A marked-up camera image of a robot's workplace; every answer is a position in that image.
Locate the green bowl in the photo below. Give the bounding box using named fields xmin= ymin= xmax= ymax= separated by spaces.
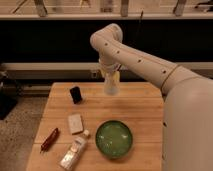
xmin=95 ymin=120 xmax=133 ymax=159

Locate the red pen tool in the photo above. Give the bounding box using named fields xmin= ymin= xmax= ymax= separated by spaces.
xmin=40 ymin=128 xmax=59 ymax=152

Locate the black eraser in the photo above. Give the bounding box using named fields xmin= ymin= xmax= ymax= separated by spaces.
xmin=70 ymin=86 xmax=82 ymax=104

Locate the black object at left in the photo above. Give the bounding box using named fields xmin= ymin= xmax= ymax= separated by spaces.
xmin=0 ymin=71 xmax=20 ymax=120

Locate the white rectangular block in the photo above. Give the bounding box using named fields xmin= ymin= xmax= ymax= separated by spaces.
xmin=68 ymin=114 xmax=83 ymax=134

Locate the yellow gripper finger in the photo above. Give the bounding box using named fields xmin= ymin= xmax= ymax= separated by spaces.
xmin=113 ymin=71 xmax=120 ymax=82

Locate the wall outlet plate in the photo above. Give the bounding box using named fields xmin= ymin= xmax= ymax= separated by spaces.
xmin=91 ymin=71 xmax=98 ymax=78

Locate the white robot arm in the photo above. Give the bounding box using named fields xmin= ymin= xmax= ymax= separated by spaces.
xmin=90 ymin=23 xmax=213 ymax=171

